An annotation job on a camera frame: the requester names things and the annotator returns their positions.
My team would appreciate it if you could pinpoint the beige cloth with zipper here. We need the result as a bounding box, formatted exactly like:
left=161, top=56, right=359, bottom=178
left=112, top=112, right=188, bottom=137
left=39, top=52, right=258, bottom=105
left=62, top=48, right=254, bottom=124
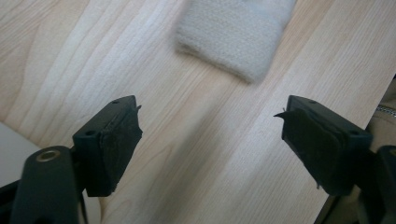
left=364, top=74, right=396, bottom=153

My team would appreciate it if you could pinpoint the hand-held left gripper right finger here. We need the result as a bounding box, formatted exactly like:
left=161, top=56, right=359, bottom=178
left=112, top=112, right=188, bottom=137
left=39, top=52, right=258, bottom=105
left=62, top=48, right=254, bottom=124
left=273, top=94, right=374, bottom=197

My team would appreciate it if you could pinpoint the yellow and white plush toy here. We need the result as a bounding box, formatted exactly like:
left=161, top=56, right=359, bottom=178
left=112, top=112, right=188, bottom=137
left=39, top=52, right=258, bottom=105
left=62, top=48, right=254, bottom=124
left=174, top=0, right=297, bottom=85

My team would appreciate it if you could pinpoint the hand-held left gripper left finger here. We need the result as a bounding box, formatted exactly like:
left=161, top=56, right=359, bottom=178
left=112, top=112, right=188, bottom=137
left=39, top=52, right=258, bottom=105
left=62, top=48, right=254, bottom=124
left=72, top=94, right=144, bottom=198

